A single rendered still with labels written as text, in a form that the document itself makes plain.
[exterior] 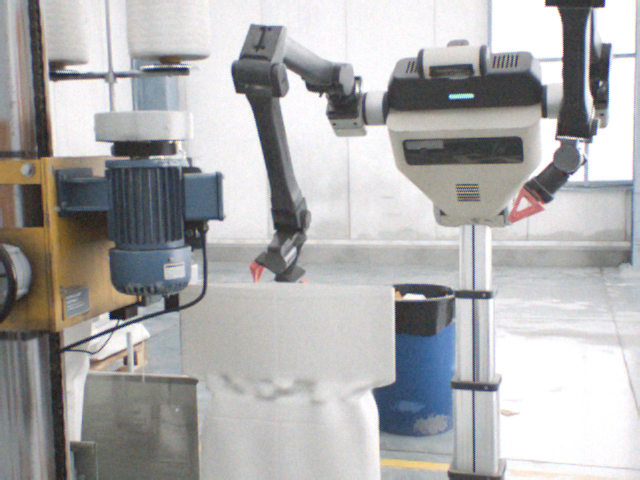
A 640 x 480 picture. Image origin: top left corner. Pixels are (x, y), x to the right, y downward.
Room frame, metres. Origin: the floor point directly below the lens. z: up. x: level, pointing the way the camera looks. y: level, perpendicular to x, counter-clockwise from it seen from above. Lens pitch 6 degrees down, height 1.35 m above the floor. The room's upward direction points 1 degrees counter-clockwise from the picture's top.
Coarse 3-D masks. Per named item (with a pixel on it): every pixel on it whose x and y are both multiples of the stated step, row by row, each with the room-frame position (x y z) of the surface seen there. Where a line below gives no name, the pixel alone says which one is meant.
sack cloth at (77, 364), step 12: (84, 324) 2.04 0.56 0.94; (72, 336) 2.04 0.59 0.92; (84, 336) 2.04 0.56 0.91; (72, 348) 2.03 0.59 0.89; (84, 348) 2.04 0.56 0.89; (72, 360) 2.03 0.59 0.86; (84, 360) 2.04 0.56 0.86; (72, 372) 2.03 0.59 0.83; (84, 372) 2.09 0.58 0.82; (72, 384) 2.05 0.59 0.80; (72, 396) 2.05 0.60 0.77; (72, 408) 2.05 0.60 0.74; (72, 420) 2.05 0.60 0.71; (72, 432) 2.05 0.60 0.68
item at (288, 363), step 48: (192, 288) 1.93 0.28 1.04; (240, 288) 1.87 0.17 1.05; (288, 288) 1.93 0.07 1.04; (336, 288) 1.88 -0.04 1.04; (384, 288) 1.82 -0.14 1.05; (192, 336) 1.93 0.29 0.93; (240, 336) 1.87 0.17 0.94; (288, 336) 1.83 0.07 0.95; (336, 336) 1.83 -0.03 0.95; (384, 336) 1.82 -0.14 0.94; (240, 384) 1.86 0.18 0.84; (288, 384) 1.82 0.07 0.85; (336, 384) 1.82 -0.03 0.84; (384, 384) 1.83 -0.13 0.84; (240, 432) 1.85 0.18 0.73; (288, 432) 1.81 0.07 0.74; (336, 432) 1.79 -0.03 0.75
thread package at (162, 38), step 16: (128, 0) 1.74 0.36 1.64; (144, 0) 1.71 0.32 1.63; (160, 0) 1.71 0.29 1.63; (176, 0) 1.71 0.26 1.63; (192, 0) 1.73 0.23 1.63; (208, 0) 1.79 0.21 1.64; (128, 16) 1.75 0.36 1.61; (144, 16) 1.71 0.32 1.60; (160, 16) 1.71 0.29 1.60; (176, 16) 1.71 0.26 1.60; (192, 16) 1.73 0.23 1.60; (208, 16) 1.78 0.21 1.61; (128, 32) 1.75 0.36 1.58; (144, 32) 1.71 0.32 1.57; (160, 32) 1.70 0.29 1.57; (176, 32) 1.71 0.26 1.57; (192, 32) 1.73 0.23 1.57; (208, 32) 1.77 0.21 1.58; (128, 48) 1.75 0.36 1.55; (144, 48) 1.71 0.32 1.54; (160, 48) 1.71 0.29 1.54; (176, 48) 1.71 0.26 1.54; (192, 48) 1.73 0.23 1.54; (208, 48) 1.77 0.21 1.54
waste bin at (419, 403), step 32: (416, 288) 4.37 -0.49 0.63; (448, 288) 4.25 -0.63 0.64; (416, 320) 3.92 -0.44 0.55; (448, 320) 3.98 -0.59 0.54; (416, 352) 3.94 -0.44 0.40; (448, 352) 4.00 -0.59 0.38; (416, 384) 3.94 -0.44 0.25; (448, 384) 4.01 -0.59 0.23; (384, 416) 4.02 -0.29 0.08; (416, 416) 3.95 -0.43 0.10; (448, 416) 4.02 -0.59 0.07
